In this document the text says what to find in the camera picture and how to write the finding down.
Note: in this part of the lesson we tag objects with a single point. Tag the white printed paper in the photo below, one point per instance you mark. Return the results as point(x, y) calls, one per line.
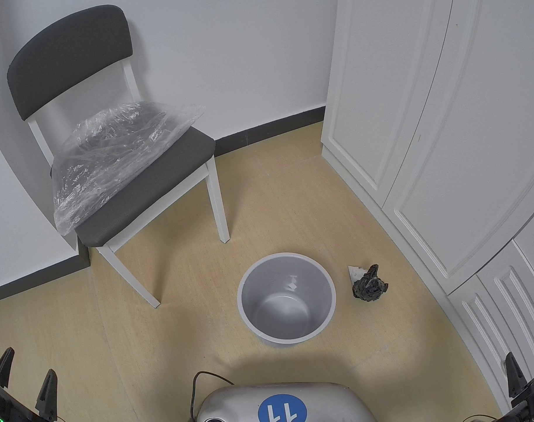
point(355, 272)

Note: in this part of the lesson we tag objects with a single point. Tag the clear plastic bag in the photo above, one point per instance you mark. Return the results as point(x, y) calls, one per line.
point(113, 147)

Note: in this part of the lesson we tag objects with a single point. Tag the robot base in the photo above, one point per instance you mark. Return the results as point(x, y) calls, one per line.
point(284, 400)

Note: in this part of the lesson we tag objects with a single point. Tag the black plastic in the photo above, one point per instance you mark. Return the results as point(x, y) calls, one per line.
point(370, 286)

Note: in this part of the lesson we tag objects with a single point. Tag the white trash bin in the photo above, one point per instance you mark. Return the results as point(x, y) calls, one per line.
point(289, 314)

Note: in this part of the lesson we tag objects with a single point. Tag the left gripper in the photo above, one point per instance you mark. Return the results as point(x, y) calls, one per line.
point(3, 405)

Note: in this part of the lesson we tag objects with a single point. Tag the white wardrobe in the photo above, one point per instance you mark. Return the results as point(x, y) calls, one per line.
point(425, 103)

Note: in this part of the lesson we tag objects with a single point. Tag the white chair dark grey cushions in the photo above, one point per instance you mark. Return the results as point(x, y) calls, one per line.
point(130, 191)

